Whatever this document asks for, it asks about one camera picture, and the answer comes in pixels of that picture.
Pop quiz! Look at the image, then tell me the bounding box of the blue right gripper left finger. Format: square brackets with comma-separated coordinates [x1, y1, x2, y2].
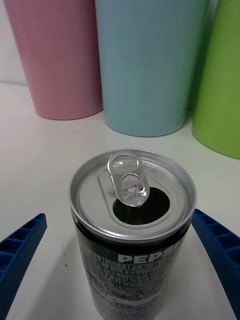
[0, 212, 48, 320]

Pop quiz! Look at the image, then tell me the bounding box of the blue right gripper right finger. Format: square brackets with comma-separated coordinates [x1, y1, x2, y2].
[191, 208, 240, 318]

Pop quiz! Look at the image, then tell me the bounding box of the black drink can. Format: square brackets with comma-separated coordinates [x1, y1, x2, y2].
[69, 149, 198, 320]

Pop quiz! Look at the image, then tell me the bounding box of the green plastic bin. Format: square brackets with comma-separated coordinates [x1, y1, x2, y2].
[191, 0, 240, 160]

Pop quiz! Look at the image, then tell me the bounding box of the pale blue plastic bin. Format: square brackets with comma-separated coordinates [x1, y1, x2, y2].
[94, 0, 211, 138]

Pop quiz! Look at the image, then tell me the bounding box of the pink plastic bin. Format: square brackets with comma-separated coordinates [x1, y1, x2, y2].
[2, 0, 104, 121]

